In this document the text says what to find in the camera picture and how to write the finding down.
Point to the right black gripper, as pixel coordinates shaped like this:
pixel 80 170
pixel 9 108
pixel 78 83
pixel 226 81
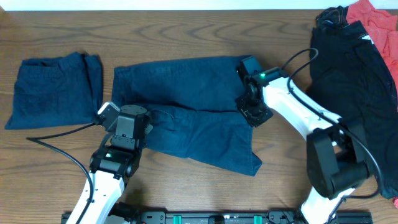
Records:
pixel 253 112

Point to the navy blue denim shorts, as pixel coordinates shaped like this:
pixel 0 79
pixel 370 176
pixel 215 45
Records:
pixel 194 109

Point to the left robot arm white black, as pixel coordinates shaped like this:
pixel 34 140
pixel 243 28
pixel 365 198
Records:
pixel 112 165

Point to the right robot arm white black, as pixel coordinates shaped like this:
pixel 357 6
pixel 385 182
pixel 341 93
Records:
pixel 337 162

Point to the black garment pile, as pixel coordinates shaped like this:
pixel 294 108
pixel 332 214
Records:
pixel 350 78

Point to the red garment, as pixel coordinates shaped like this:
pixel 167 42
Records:
pixel 382 29

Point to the folded navy blue shorts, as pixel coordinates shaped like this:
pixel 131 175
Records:
pixel 59 91

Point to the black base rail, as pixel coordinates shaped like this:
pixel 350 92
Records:
pixel 217 217

